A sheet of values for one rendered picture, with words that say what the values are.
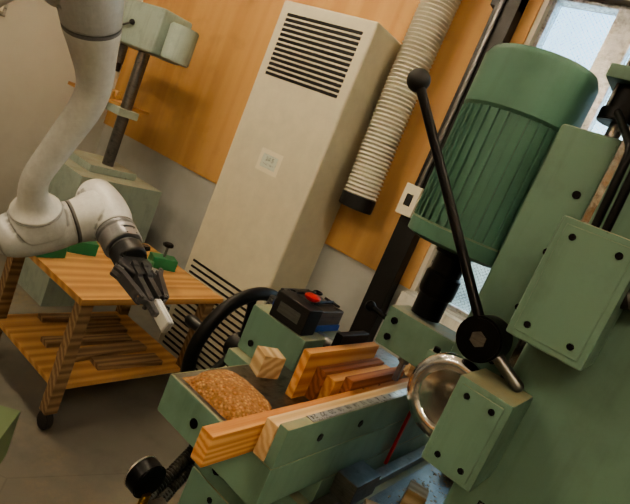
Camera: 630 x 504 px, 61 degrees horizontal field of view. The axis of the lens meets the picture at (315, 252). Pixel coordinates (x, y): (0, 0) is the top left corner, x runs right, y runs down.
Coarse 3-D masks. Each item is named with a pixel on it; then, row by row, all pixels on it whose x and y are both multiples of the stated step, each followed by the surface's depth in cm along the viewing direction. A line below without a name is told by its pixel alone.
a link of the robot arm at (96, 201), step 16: (80, 192) 124; (96, 192) 123; (112, 192) 125; (80, 208) 119; (96, 208) 120; (112, 208) 121; (128, 208) 126; (80, 224) 119; (96, 224) 120; (80, 240) 121; (96, 240) 124
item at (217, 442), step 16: (384, 384) 90; (320, 400) 75; (256, 416) 64; (208, 432) 57; (224, 432) 58; (240, 432) 60; (256, 432) 63; (208, 448) 57; (224, 448) 59; (240, 448) 62; (208, 464) 58
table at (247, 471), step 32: (384, 352) 119; (256, 384) 81; (288, 384) 85; (192, 416) 70; (352, 448) 78; (384, 448) 88; (224, 480) 66; (256, 480) 63; (288, 480) 66; (320, 480) 74
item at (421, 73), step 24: (432, 120) 75; (432, 144) 75; (456, 216) 72; (456, 240) 72; (480, 312) 69; (456, 336) 69; (480, 336) 67; (504, 336) 66; (480, 360) 66; (504, 360) 67
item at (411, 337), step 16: (384, 320) 89; (400, 320) 88; (416, 320) 86; (384, 336) 89; (400, 336) 87; (416, 336) 86; (432, 336) 84; (448, 336) 84; (400, 352) 87; (416, 352) 86
